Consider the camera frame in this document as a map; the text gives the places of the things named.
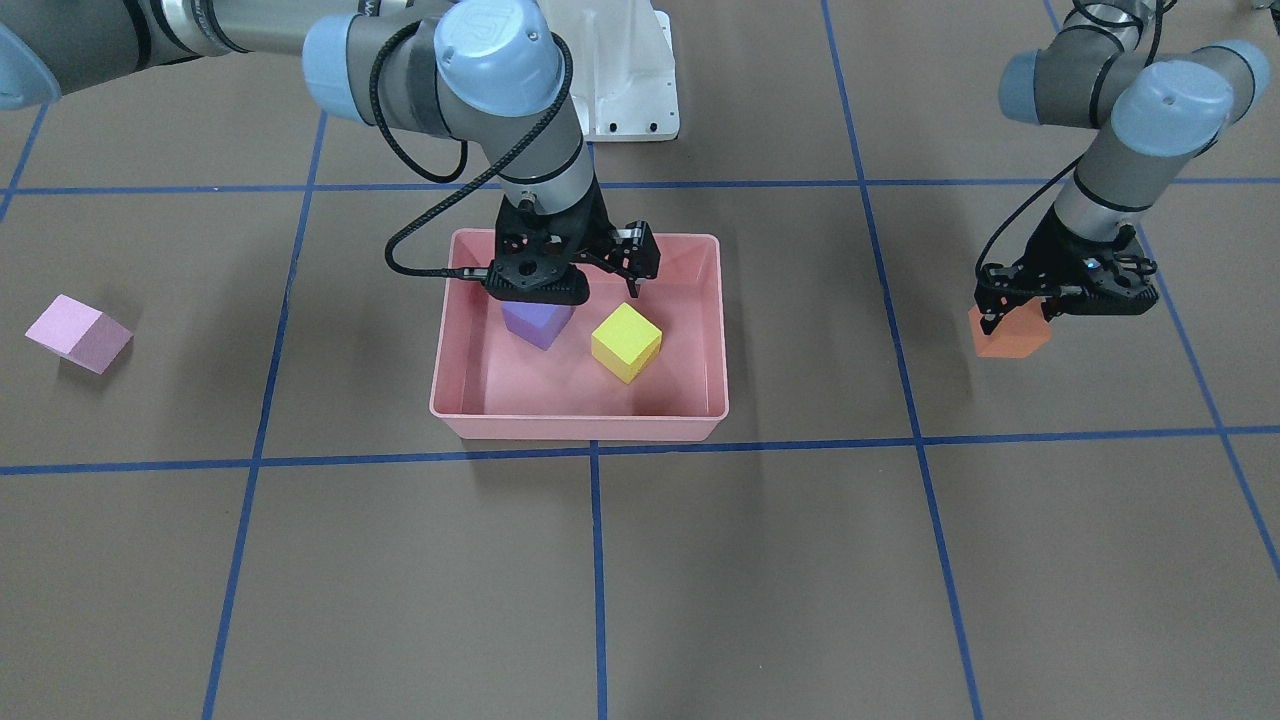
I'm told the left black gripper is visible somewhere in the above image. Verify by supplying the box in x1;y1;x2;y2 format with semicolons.
975;210;1140;336

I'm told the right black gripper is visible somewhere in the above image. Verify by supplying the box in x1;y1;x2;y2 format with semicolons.
485;188;643;306

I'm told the orange foam block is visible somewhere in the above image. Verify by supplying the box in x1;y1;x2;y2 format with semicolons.
968;299;1053;359

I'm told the yellow foam block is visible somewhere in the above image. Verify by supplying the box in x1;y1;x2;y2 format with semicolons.
590;302;663;384

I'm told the purple foam block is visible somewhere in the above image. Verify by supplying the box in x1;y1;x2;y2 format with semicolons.
500;301;576;351

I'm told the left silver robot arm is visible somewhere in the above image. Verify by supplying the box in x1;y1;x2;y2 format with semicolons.
974;1;1272;336

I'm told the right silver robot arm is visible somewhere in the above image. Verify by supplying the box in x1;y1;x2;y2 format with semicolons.
1;1;660;306

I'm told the pink plastic bin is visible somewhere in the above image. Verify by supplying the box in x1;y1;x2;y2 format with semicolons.
429;233;730;442

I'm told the pink foam block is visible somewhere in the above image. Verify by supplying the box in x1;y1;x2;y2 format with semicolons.
26;293;133;375

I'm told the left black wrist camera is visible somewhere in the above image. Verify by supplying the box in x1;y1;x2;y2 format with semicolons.
1060;252;1160;316

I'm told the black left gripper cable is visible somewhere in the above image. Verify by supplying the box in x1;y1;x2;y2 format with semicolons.
975;150;1091;286

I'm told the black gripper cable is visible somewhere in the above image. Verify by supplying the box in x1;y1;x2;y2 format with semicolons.
975;150;1091;286
370;15;573;279

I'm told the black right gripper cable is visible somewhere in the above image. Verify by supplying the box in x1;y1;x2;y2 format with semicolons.
370;15;573;279

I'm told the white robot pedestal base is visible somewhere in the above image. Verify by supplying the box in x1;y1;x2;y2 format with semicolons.
539;1;681;143

